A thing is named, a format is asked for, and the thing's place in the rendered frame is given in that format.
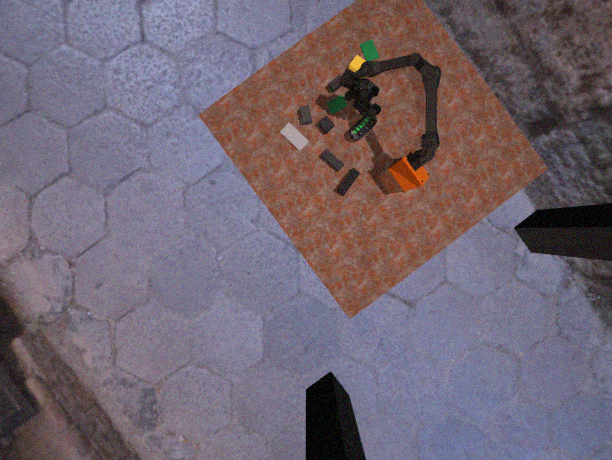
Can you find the yellow rectangular block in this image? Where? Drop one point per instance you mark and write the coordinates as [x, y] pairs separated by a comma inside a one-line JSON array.
[[356, 63]]

